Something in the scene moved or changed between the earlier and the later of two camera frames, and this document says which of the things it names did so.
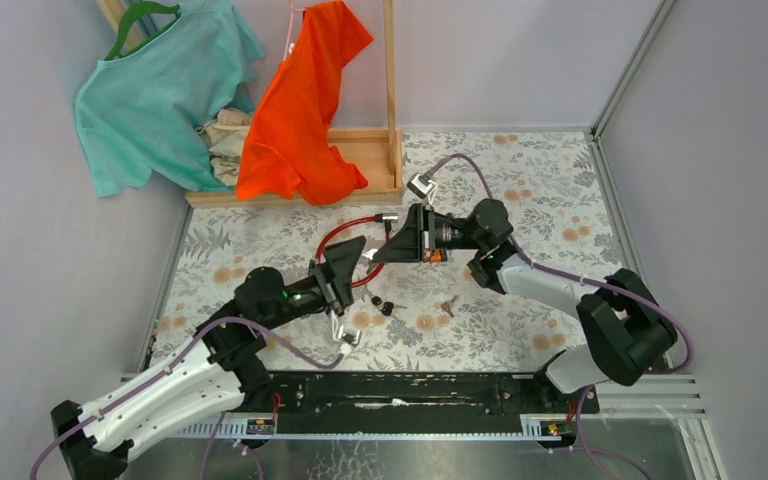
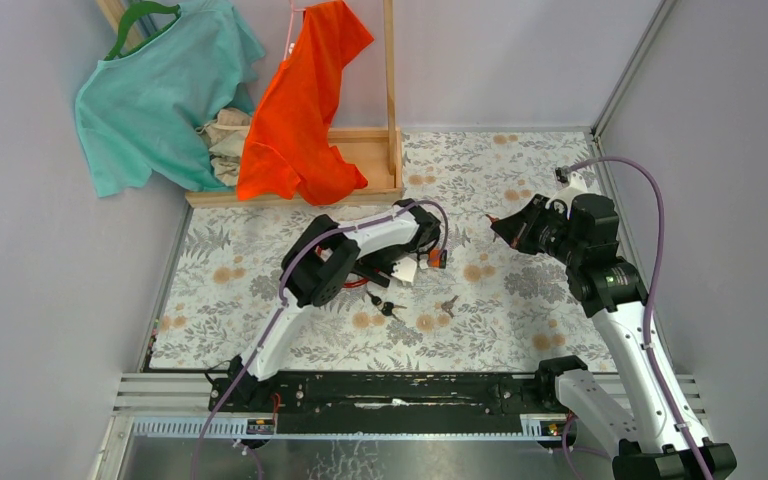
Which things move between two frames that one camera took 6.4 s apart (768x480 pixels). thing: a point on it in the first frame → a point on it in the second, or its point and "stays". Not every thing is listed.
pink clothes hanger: (288, 42) stays
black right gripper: (415, 241) → (518, 228)
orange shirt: (285, 148) stays
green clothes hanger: (130, 15) stays
